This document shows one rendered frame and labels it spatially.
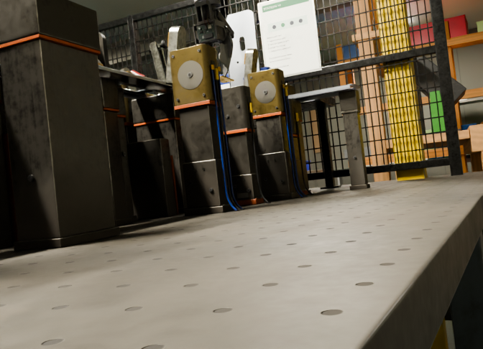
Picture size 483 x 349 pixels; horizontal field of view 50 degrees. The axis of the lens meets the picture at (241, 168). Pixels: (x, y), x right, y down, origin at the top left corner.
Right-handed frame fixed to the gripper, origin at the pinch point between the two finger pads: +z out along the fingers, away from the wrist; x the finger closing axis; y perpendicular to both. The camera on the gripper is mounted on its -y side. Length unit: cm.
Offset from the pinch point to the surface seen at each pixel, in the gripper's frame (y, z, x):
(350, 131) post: -11.2, 22.5, 32.4
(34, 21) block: 88, 0, 15
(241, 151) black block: 23.7, 22.6, 12.6
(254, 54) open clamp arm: 5.7, -2.1, 13.1
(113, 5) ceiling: -341, -140, -270
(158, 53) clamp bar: 0.4, -9.6, -19.9
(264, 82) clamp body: 9.1, 5.9, 16.0
